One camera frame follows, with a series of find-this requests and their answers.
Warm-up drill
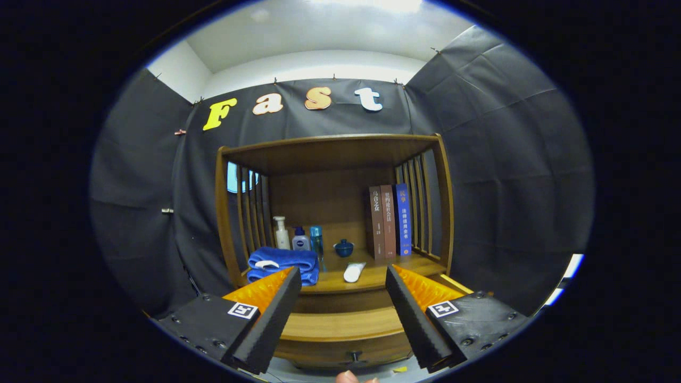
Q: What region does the dark brown book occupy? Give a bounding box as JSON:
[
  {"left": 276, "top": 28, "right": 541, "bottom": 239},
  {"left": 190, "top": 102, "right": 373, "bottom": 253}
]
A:
[{"left": 369, "top": 186, "right": 386, "bottom": 260}]

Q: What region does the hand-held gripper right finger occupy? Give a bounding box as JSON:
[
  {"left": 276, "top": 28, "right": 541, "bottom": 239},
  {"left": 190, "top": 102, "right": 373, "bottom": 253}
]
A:
[{"left": 385, "top": 264, "right": 530, "bottom": 374}]

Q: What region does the clear teal bottle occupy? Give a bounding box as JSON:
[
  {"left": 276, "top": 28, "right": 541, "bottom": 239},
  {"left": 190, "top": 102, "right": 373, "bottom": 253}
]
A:
[{"left": 310, "top": 226, "right": 325, "bottom": 261}]

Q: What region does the white tube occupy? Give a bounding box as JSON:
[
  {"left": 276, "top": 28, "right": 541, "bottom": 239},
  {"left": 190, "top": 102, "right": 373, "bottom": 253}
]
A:
[{"left": 343, "top": 262, "right": 367, "bottom": 284}]

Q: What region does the wooden countertop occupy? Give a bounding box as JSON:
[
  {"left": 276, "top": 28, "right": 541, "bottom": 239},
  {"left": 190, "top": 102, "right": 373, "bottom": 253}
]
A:
[{"left": 239, "top": 247, "right": 447, "bottom": 295}]

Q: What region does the wooden cabinet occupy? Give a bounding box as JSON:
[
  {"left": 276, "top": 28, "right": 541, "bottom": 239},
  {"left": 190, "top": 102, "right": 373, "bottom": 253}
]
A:
[{"left": 214, "top": 133, "right": 474, "bottom": 370}]

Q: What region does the blue book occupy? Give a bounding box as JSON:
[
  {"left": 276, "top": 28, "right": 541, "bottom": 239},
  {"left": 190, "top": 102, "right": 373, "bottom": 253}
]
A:
[{"left": 394, "top": 183, "right": 412, "bottom": 257}]

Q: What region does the folded blue towel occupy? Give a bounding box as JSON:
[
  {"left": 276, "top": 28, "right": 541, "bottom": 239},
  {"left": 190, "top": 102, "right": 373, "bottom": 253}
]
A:
[{"left": 247, "top": 247, "right": 320, "bottom": 287}]

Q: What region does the black backdrop cloth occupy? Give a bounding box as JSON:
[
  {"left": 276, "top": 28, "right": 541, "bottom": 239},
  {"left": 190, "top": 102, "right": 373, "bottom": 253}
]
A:
[{"left": 89, "top": 24, "right": 595, "bottom": 317}]

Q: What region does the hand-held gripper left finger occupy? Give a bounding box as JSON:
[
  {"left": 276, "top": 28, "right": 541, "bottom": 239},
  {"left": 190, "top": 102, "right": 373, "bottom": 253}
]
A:
[{"left": 144, "top": 266, "right": 302, "bottom": 376}]

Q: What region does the reddish brown book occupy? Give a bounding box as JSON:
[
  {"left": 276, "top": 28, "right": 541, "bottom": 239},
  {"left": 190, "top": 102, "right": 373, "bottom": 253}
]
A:
[{"left": 380, "top": 184, "right": 397, "bottom": 259}]

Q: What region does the wooden drawer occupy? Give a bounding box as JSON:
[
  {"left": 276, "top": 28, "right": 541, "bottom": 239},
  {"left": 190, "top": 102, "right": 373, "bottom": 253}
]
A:
[{"left": 274, "top": 274, "right": 474, "bottom": 370}]

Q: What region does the white pump bottle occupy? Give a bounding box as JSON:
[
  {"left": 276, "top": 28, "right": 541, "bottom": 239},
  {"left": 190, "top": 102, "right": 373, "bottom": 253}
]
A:
[{"left": 273, "top": 216, "right": 291, "bottom": 251}]

